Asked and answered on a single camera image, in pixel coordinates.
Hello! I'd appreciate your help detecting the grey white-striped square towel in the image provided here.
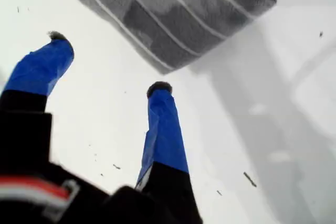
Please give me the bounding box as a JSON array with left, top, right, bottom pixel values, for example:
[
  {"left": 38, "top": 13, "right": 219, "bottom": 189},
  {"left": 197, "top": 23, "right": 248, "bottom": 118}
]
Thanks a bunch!
[{"left": 68, "top": 0, "right": 278, "bottom": 75}]

